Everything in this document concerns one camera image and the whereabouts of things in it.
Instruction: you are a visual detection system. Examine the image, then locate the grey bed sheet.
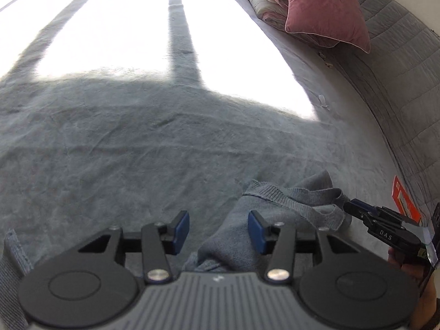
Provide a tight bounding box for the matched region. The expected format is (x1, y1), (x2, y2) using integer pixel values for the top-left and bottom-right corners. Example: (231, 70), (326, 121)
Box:
(1, 0), (397, 270)

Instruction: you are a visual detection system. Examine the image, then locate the orange red paper card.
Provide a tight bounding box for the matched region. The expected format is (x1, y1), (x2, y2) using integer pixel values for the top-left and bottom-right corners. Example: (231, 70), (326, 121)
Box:
(392, 176), (422, 224)

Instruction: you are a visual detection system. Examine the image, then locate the grey quilted headboard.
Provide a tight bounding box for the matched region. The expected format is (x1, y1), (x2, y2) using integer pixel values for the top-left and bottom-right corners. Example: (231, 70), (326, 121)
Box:
(331, 0), (439, 214)

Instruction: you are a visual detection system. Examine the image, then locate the grey knitted cat sweater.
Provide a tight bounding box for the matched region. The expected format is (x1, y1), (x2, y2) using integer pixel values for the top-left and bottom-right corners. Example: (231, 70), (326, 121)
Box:
(0, 169), (351, 330)

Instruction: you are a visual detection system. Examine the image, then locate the person right hand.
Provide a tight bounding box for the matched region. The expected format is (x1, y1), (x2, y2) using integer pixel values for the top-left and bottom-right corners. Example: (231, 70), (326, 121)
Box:
(386, 246), (440, 330)

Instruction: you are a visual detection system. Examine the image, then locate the small white paper tag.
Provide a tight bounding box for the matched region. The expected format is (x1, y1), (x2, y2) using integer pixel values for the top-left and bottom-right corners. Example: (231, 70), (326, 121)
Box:
(318, 95), (330, 111)

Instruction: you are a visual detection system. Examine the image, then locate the pink velvet pillow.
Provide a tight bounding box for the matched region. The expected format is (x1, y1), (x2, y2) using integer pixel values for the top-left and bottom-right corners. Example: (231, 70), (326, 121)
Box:
(285, 0), (371, 54)

